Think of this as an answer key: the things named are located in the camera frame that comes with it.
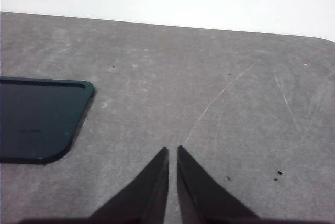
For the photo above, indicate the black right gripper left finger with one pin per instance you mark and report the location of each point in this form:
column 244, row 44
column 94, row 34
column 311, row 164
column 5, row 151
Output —
column 146, row 195

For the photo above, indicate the dark teal rectangular tray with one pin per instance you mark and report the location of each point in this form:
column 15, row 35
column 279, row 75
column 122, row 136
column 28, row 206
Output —
column 39, row 119

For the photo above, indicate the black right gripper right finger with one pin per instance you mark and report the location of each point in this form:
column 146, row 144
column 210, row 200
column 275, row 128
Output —
column 199, row 195

